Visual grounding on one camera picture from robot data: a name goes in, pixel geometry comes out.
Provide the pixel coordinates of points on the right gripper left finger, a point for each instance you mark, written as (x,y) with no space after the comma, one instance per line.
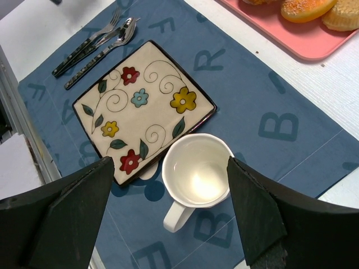
(56,225)

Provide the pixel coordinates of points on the sugared donut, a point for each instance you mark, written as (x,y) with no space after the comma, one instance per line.
(301,11)

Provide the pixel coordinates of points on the spoon with patterned handle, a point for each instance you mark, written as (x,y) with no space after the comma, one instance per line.
(125,34)

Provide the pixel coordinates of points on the pink tray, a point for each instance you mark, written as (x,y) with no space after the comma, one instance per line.
(310,41)

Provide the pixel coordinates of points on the white mug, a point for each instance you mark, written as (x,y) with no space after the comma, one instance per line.
(194,172)

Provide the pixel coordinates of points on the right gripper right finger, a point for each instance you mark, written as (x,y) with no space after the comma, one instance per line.
(282,228)

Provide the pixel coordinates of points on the knife with patterned handle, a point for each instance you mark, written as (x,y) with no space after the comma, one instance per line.
(87,51)

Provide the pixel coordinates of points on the small round muffin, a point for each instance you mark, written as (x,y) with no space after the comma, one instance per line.
(343,16)

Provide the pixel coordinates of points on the square floral plate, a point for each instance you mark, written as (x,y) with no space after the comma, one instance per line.
(139,108)

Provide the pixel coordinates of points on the fork with patterned handle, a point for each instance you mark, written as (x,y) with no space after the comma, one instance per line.
(89,41)

